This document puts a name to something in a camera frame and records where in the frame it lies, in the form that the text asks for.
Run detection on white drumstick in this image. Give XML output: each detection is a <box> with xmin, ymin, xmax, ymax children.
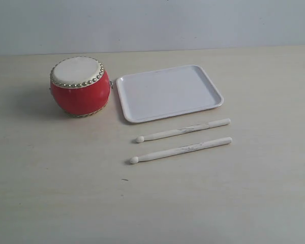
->
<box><xmin>135</xmin><ymin>118</ymin><xmax>231</xmax><ymax>143</ymax></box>
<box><xmin>129</xmin><ymin>137</ymin><xmax>233</xmax><ymax>164</ymax></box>

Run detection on red small drum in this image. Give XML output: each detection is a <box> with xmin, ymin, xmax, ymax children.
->
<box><xmin>50</xmin><ymin>56</ymin><xmax>111</xmax><ymax>117</ymax></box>

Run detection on white plastic tray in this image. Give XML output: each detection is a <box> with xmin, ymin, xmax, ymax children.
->
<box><xmin>114</xmin><ymin>65</ymin><xmax>224</xmax><ymax>124</ymax></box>

